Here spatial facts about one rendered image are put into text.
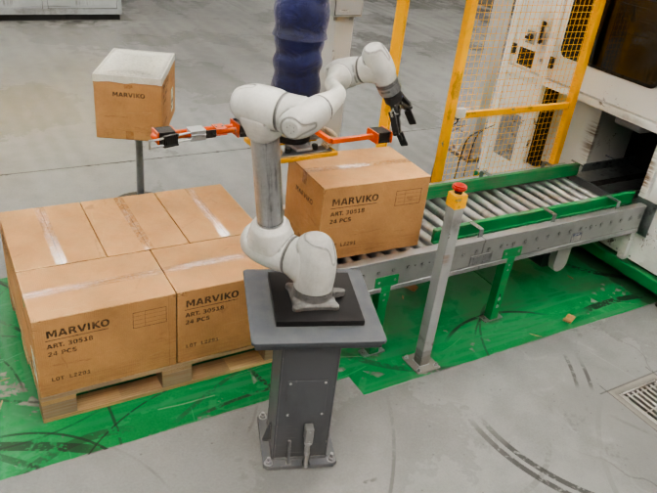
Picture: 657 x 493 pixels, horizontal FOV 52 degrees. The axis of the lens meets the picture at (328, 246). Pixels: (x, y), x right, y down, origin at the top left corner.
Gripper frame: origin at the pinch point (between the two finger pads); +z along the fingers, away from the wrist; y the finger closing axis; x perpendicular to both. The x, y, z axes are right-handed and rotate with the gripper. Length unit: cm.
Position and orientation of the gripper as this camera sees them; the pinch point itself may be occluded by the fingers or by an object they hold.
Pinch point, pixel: (408, 132)
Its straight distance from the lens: 283.7
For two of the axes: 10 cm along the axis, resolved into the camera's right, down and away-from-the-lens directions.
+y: -3.2, 7.4, -5.9
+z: 4.0, 6.7, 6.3
